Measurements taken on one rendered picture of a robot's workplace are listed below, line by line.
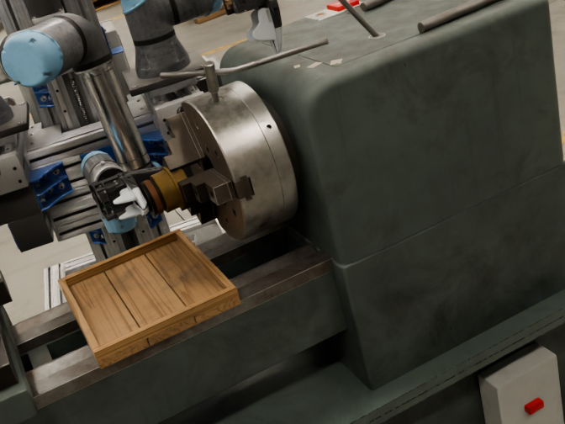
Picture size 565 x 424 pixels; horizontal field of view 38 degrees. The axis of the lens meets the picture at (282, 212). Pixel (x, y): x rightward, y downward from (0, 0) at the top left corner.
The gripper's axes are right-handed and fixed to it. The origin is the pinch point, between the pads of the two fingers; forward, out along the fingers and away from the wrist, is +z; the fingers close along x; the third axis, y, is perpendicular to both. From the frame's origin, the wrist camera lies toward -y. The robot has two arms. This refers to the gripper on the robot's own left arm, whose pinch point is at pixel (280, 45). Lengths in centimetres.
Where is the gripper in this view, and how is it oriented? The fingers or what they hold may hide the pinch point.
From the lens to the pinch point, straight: 163.3
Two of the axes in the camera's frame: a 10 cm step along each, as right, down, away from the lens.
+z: 3.1, 9.1, 2.6
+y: -8.7, 3.8, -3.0
